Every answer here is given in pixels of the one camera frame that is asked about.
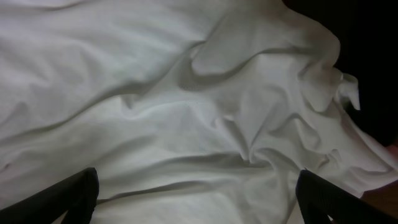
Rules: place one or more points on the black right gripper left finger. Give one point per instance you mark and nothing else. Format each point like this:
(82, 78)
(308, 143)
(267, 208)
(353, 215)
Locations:
(74, 198)

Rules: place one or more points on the white t-shirt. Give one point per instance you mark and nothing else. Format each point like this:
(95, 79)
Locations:
(190, 111)

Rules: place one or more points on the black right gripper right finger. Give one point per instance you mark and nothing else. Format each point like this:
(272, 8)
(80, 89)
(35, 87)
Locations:
(322, 202)

